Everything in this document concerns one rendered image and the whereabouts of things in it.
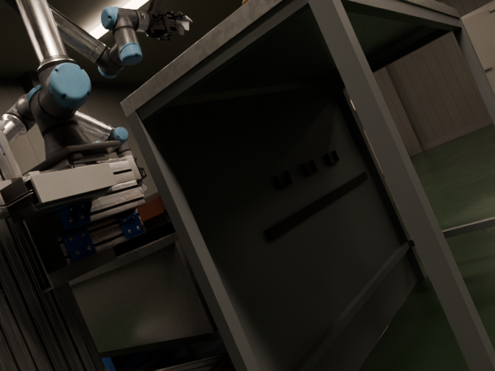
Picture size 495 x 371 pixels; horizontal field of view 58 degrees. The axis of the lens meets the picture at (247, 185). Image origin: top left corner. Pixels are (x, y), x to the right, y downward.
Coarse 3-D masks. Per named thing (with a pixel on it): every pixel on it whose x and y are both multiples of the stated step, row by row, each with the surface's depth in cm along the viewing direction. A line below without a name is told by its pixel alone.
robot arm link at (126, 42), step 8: (120, 32) 148; (128, 32) 148; (120, 40) 148; (128, 40) 148; (136, 40) 150; (112, 48) 153; (120, 48) 148; (128, 48) 148; (136, 48) 149; (112, 56) 153; (120, 56) 149; (128, 56) 148; (136, 56) 149; (120, 64) 155; (128, 64) 152
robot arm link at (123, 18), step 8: (104, 8) 148; (112, 8) 148; (120, 8) 150; (104, 16) 148; (112, 16) 147; (120, 16) 148; (128, 16) 150; (136, 16) 152; (104, 24) 149; (112, 24) 148; (120, 24) 148; (128, 24) 149; (136, 24) 153; (112, 32) 151
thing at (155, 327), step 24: (144, 264) 171; (168, 264) 163; (72, 288) 206; (96, 288) 194; (120, 288) 184; (144, 288) 175; (168, 288) 167; (192, 288) 159; (96, 312) 199; (120, 312) 188; (144, 312) 179; (168, 312) 170; (192, 312) 162; (96, 336) 204; (120, 336) 193; (144, 336) 183; (168, 336) 174
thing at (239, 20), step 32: (256, 0) 84; (416, 0) 127; (224, 32) 90; (288, 32) 115; (320, 32) 128; (384, 32) 163; (416, 32) 189; (192, 64) 97; (256, 64) 132; (288, 64) 148; (320, 64) 170; (128, 96) 111; (192, 96) 135; (224, 96) 146
